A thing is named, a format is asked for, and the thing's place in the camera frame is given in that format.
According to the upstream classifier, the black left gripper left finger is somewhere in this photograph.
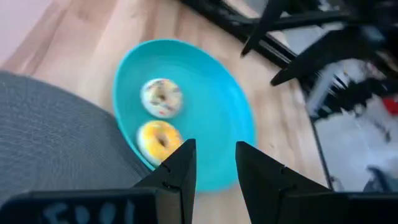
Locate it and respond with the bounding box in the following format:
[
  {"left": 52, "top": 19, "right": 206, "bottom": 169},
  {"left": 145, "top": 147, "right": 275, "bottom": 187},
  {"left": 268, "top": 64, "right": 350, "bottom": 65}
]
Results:
[{"left": 0, "top": 138, "right": 198, "bottom": 224}]

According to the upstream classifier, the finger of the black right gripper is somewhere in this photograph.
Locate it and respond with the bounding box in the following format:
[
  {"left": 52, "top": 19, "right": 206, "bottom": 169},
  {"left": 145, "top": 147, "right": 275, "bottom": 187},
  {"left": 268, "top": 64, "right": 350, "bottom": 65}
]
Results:
[
  {"left": 269, "top": 27, "right": 363, "bottom": 87},
  {"left": 240, "top": 0, "right": 295, "bottom": 58}
]

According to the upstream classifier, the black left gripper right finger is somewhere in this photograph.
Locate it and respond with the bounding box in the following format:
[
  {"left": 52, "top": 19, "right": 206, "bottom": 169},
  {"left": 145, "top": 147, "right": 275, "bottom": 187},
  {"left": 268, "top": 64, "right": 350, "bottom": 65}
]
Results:
[{"left": 234, "top": 140, "right": 398, "bottom": 224}]

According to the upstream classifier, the small yellow frosted donut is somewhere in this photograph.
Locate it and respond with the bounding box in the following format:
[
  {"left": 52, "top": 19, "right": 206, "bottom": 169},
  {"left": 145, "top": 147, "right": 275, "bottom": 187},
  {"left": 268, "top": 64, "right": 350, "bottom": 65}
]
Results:
[{"left": 136, "top": 119, "right": 185, "bottom": 168}]

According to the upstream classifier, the white sprinkled donut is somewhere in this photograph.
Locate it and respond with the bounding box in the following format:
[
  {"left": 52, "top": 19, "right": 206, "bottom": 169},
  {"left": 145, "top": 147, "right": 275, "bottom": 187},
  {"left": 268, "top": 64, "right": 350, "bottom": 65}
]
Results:
[{"left": 139, "top": 77, "right": 184, "bottom": 119}]

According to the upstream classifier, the teal plate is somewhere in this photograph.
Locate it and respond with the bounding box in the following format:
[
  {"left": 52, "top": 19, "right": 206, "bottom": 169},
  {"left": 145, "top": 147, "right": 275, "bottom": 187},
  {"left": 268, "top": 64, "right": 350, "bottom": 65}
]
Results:
[{"left": 112, "top": 38, "right": 257, "bottom": 194}]

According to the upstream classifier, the grey round woven placemat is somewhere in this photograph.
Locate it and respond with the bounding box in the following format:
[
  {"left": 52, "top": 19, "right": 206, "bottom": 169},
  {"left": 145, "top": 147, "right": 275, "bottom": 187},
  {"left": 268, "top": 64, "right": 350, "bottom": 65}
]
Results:
[{"left": 0, "top": 70, "right": 152, "bottom": 208}]

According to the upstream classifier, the black aluminium rig frame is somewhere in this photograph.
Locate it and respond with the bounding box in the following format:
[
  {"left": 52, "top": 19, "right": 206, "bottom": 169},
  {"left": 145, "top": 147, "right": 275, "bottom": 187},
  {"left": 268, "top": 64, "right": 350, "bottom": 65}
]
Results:
[{"left": 178, "top": 0, "right": 335, "bottom": 192}]

